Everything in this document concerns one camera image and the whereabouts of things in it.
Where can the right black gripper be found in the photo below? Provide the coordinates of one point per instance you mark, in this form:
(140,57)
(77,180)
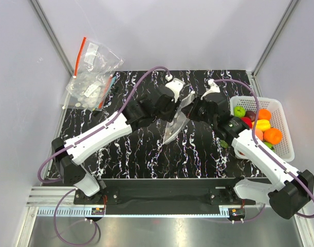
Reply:
(190,109)

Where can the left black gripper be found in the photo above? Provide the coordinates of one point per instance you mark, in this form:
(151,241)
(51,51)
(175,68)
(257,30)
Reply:
(169,116)

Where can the clear bag with white dots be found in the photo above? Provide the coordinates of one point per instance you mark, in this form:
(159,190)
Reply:
(179,121)

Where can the red apple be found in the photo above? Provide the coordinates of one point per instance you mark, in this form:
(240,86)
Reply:
(247,121)

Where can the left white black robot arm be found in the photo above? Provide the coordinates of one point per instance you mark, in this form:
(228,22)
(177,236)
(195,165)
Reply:
(138,113)

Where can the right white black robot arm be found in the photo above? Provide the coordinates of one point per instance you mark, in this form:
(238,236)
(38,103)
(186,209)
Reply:
(288,190)

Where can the green apple top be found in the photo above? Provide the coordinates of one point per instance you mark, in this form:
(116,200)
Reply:
(239,111)

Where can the orange fruit top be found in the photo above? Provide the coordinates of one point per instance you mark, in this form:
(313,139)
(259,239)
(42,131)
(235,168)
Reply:
(264,114)

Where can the orange fruit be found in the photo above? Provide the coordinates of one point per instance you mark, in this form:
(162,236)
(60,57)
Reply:
(273,136)
(264,114)

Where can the clear bag with coloured zippers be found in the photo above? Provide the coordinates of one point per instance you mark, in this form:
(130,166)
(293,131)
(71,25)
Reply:
(89,90)

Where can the clear bag with red zipper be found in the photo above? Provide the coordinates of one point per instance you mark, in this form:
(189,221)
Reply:
(94,57)

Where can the green plastic leaf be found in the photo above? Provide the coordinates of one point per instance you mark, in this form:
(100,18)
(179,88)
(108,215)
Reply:
(224,144)

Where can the dark purple plum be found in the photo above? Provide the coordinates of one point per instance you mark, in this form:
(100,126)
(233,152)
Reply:
(251,115)

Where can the black marble pattern mat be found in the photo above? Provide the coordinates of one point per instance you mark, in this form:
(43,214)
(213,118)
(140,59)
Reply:
(195,153)

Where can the peach fruit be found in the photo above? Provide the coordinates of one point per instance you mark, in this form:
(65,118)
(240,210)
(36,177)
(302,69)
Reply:
(259,134)

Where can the yellow bell pepper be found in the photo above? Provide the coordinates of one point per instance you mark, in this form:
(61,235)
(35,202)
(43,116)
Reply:
(262,124)

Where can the orange fruit lower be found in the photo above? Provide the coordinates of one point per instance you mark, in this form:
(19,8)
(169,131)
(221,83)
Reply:
(273,136)

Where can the green bell pepper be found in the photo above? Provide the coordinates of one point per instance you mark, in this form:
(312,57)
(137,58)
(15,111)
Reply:
(270,146)

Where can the white plastic basket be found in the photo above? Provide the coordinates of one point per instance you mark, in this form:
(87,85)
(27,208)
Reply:
(285,148)

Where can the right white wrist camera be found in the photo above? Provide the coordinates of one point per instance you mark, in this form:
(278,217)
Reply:
(213,88)

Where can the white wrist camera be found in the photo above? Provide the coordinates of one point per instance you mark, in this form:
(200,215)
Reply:
(176,86)
(213,88)

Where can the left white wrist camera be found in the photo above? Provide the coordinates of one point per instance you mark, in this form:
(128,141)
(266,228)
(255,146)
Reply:
(176,86)

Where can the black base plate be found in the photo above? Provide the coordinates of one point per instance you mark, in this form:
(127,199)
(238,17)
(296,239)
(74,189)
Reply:
(163,196)

